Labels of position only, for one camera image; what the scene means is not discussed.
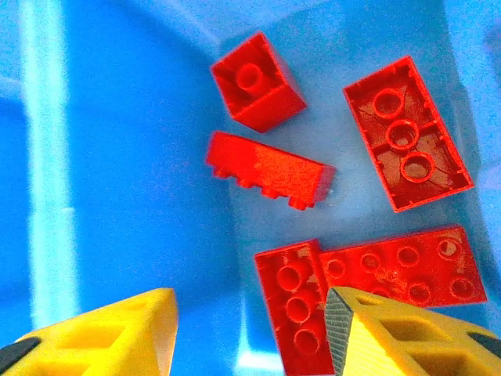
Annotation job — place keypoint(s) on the red two-by-two lego brick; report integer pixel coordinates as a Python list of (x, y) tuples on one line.
[(270, 105)]

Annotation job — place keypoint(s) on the red lego plate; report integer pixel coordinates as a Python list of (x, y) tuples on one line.
[(391, 270)]

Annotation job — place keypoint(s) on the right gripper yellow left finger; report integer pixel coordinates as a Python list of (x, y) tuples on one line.
[(152, 333)]

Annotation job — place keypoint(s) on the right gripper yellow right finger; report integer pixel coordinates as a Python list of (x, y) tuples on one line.
[(391, 344)]

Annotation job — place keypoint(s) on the blue plastic bin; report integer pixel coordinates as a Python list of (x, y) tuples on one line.
[(117, 156)]

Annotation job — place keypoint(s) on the red two-by-four lego brick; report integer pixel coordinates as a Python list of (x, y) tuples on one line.
[(401, 135), (274, 168), (297, 309)]

